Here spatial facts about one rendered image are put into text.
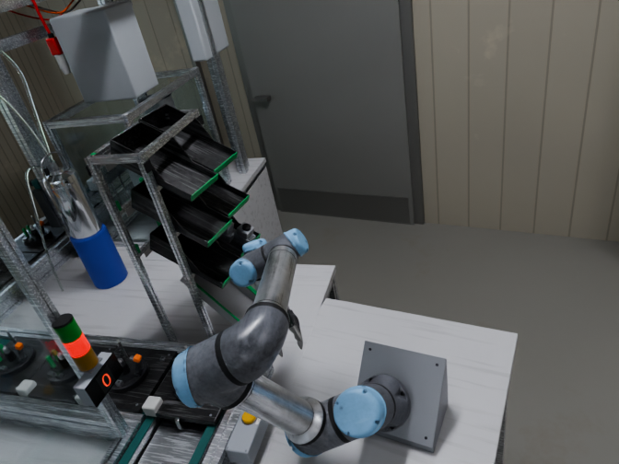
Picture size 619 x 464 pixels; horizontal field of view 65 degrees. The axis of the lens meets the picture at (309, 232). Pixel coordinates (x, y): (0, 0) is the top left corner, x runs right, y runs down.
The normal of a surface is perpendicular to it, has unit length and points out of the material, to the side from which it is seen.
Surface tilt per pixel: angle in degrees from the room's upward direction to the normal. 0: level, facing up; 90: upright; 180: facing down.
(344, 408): 41
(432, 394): 45
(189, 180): 25
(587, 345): 0
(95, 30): 90
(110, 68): 90
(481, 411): 0
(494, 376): 0
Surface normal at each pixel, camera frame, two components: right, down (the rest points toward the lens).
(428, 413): -0.43, -0.19
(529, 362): -0.18, -0.83
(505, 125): -0.44, 0.55
